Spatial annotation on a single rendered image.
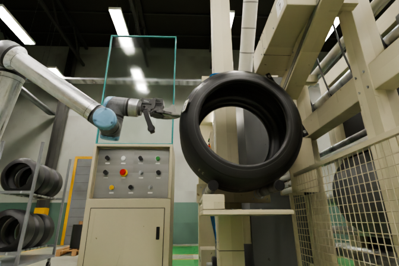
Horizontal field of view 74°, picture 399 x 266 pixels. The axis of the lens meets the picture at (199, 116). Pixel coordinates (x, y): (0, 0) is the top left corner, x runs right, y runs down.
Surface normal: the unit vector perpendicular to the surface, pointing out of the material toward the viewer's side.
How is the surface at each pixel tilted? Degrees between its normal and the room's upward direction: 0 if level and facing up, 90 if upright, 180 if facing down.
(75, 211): 90
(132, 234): 90
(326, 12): 162
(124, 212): 90
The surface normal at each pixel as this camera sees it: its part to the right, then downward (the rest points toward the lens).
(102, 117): 0.22, -0.25
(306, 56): 0.02, 0.77
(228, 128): 0.04, -0.36
